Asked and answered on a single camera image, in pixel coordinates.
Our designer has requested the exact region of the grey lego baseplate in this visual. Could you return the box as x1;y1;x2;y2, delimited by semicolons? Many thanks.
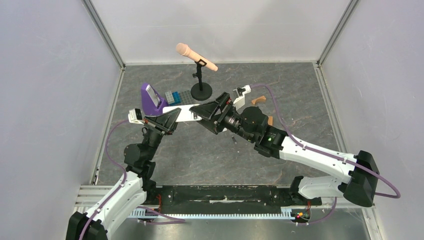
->
178;90;197;105

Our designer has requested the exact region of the small wooden block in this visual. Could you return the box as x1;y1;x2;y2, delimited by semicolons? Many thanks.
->
267;116;274;126
251;95;267;106

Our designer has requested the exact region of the pink microphone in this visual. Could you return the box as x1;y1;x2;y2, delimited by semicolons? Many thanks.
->
175;43;219;72

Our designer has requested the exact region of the white cable duct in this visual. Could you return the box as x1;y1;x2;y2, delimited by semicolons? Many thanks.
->
128;208;296;221

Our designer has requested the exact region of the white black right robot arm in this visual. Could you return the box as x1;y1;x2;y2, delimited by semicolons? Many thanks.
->
189;92;379;207

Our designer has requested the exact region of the purple holder stand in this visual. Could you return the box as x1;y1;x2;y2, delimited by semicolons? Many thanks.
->
140;83;169;116

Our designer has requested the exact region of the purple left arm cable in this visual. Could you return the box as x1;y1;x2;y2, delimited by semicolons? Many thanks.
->
77;119;186;240

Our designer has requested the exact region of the grey lego brick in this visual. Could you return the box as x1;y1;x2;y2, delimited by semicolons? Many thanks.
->
165;91;175;105

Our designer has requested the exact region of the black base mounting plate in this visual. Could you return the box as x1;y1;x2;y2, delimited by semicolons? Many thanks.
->
143;185;322;215

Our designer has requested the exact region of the white remote control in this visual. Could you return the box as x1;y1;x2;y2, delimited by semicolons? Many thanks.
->
162;104;202;123

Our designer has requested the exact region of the black microphone stand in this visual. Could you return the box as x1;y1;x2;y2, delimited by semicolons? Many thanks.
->
190;59;213;101

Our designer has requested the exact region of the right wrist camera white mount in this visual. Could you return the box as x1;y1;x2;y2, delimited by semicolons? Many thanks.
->
233;85;251;110

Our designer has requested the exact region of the blue lego brick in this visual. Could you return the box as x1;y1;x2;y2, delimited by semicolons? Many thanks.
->
169;91;182;106

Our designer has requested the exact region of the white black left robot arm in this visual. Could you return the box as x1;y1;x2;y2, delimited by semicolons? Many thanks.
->
65;107;182;240

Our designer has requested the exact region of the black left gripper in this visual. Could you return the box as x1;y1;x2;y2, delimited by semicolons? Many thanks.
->
142;108;183;161

